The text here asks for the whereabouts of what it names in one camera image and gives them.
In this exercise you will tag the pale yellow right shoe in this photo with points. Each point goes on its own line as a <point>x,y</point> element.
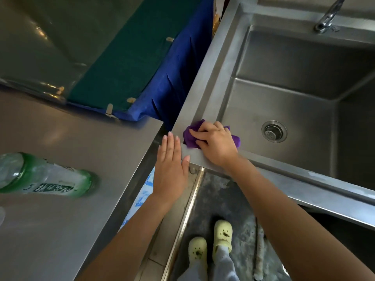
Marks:
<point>222,234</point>

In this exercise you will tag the person's right hand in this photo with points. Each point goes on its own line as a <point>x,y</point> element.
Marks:
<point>218,146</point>

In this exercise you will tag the person's right forearm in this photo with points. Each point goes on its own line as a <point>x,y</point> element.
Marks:
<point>287,225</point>

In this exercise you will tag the small white table clip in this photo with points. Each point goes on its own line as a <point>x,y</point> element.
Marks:
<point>109,109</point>
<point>60,90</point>
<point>131,100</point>
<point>169,39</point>

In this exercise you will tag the green plastic bottle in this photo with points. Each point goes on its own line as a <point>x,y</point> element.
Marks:
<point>49,178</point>

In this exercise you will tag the stainless steel table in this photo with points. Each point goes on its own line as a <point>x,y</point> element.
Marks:
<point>73,237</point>

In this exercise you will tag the grey trousers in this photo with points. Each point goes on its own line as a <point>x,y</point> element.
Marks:
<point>225,269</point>

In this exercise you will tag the chrome gooseneck faucet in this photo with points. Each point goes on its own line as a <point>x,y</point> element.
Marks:
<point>328,17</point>

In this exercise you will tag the person's left forearm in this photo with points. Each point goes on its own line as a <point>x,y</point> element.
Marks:
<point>131,242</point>

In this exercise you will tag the purple cleaning cloth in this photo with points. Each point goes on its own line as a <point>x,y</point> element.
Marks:
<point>190,140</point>

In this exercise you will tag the pale yellow shoe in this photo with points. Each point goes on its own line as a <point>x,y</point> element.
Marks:
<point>222,234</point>
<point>197,251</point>

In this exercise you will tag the stainless steel sink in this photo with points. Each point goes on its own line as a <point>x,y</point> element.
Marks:
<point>293,99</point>

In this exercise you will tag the green table cloth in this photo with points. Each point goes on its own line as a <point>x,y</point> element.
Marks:
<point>126,55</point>

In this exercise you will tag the pale yellow left shoe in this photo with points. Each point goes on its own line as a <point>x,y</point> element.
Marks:
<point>197,251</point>

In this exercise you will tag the metal drain strainer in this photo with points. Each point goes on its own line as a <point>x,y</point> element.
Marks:
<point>274,131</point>

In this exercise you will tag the person's left hand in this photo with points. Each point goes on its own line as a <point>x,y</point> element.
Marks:
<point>170,172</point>

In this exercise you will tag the blue white printed sheet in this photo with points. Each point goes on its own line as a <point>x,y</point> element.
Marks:
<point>140,199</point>

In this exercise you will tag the steel crossbar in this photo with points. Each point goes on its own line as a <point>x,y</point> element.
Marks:
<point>184,219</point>

